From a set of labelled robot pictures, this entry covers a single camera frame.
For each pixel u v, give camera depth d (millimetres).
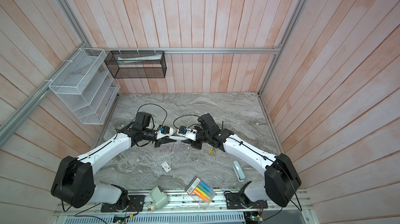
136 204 735
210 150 903
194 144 687
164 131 660
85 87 729
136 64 1042
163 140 717
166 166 837
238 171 797
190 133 673
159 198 704
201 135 676
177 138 753
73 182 416
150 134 701
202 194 751
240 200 660
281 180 413
